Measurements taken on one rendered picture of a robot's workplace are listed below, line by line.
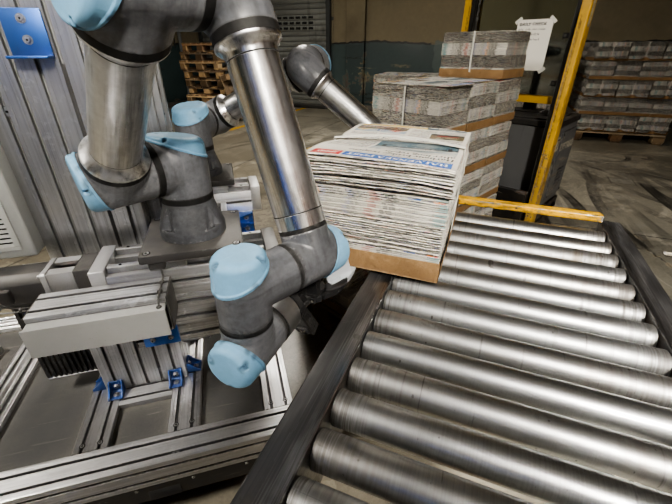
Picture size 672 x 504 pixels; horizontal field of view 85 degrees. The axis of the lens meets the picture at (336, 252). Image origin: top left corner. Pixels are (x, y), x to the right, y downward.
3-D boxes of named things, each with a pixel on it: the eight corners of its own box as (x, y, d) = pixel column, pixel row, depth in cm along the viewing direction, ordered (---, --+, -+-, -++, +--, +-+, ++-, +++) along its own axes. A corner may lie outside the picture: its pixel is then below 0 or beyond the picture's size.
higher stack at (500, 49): (417, 238, 268) (442, 31, 206) (439, 226, 287) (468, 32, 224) (466, 257, 244) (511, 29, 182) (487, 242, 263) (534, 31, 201)
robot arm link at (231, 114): (178, 113, 130) (313, 36, 110) (200, 107, 142) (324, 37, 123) (197, 145, 134) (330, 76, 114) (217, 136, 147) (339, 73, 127)
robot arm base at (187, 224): (157, 248, 82) (146, 206, 78) (164, 221, 95) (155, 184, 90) (227, 239, 86) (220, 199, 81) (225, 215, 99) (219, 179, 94)
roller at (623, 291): (403, 260, 92) (405, 242, 90) (628, 303, 76) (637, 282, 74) (399, 268, 87) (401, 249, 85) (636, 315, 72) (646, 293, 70)
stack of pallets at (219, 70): (224, 109, 843) (215, 43, 780) (261, 110, 817) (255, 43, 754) (187, 118, 732) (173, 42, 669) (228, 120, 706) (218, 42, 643)
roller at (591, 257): (414, 239, 102) (416, 221, 100) (613, 272, 87) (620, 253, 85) (410, 244, 98) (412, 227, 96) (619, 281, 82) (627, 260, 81)
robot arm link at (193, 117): (170, 148, 123) (160, 104, 117) (191, 139, 135) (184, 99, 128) (203, 149, 121) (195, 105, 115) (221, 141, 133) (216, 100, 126)
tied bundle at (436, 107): (369, 132, 190) (371, 83, 179) (402, 124, 209) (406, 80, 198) (435, 143, 168) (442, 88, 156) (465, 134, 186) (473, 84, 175)
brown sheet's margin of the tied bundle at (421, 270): (330, 229, 93) (330, 213, 91) (447, 249, 84) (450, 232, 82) (302, 256, 80) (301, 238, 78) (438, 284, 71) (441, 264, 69)
